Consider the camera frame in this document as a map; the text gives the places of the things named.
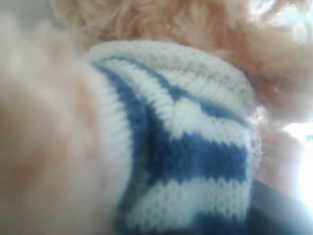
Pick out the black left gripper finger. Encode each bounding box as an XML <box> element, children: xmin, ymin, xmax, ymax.
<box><xmin>249</xmin><ymin>180</ymin><xmax>313</xmax><ymax>235</ymax></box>

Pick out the teddy bear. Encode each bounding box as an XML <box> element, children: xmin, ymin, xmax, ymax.
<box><xmin>0</xmin><ymin>0</ymin><xmax>313</xmax><ymax>235</ymax></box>

